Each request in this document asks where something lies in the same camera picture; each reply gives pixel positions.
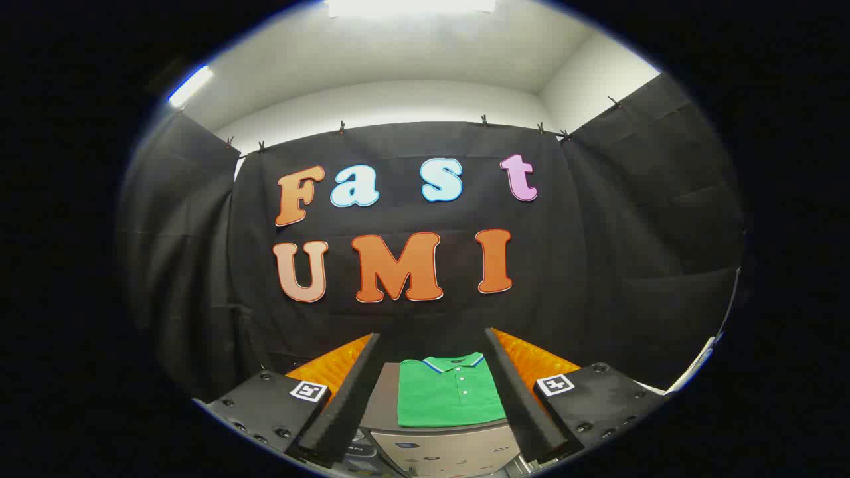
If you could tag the grey washing machine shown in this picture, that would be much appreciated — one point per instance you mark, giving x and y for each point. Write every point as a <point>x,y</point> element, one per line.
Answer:
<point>362,451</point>

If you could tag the grey cabinet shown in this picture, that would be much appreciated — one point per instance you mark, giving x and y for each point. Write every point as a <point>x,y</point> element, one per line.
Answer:
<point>445,451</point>

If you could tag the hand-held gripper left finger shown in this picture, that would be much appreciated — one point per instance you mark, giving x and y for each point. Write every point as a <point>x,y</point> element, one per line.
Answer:
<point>345,405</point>

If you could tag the green polo shirt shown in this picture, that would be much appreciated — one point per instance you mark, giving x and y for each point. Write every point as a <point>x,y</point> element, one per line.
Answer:
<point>445,398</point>

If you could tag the ceiling light tube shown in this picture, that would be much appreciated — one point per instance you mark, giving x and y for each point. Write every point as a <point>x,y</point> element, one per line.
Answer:
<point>191,86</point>

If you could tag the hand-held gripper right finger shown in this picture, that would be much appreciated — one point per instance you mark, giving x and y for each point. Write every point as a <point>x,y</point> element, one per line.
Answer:
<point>521,405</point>

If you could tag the ceiling light panel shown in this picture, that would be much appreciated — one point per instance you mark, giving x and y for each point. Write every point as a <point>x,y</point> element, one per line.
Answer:
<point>412,6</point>

